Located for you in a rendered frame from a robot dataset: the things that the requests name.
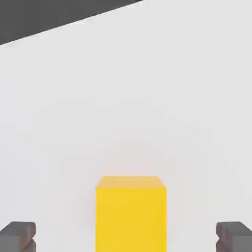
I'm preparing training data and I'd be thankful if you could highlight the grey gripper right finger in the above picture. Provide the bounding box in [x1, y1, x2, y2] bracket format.
[216, 221, 252, 252]

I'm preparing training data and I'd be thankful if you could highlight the small yellow cube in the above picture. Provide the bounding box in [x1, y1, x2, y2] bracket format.
[95, 175, 167, 252]

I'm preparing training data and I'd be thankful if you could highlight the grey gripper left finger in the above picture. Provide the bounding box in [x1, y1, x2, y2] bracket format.
[0, 221, 37, 252]

